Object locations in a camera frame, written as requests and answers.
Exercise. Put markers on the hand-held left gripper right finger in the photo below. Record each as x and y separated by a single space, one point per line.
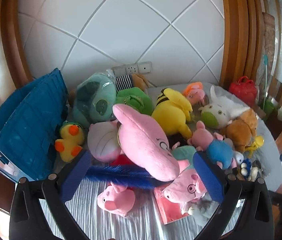
208 177

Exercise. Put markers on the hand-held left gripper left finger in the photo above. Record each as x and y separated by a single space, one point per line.
76 177

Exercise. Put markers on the yellow duck plush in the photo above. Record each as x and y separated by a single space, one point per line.
68 140

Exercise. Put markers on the blue feather duster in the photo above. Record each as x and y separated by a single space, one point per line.
121 177

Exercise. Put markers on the pink tissue pack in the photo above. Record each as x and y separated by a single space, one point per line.
168 210

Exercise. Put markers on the blue plastic crate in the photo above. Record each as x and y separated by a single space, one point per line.
31 120

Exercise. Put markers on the white cloth covered desktop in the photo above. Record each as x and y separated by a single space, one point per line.
93 225

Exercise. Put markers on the pink pig plush with glasses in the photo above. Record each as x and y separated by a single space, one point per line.
183 185

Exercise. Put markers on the pink pig plush blue body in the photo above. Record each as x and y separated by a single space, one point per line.
218 150

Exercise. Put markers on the grey plush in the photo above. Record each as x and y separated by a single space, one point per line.
203 210

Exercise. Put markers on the small blue and white toy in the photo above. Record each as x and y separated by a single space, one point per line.
247 168

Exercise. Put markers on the pink and white plush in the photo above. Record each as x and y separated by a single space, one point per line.
103 142

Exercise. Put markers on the small pink pig plush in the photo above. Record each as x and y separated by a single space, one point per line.
116 200

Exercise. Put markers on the brown plush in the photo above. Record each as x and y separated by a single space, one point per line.
240 130

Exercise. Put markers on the small yellow toy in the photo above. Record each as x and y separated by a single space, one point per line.
257 141

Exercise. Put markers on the white plush with green belly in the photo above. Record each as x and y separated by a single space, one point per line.
223 107

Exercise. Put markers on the large pink pig plush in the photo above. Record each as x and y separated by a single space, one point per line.
143 142

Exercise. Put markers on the yellow plush with black stripes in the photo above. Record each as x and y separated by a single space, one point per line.
170 112

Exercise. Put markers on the teal plush in plastic bag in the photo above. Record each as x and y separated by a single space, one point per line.
93 97

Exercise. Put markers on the orange and pink plush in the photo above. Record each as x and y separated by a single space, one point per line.
194 92

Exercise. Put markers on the green container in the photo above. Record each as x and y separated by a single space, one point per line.
268 106

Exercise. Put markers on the red bag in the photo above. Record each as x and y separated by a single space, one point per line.
242 90

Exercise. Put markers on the striped cloth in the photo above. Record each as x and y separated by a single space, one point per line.
124 81

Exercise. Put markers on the small orange-brown plush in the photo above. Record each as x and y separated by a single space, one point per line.
139 80

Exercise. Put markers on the white wall socket strip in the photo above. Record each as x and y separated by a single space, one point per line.
133 68

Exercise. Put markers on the wooden door frame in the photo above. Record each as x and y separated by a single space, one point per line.
238 30
13 42

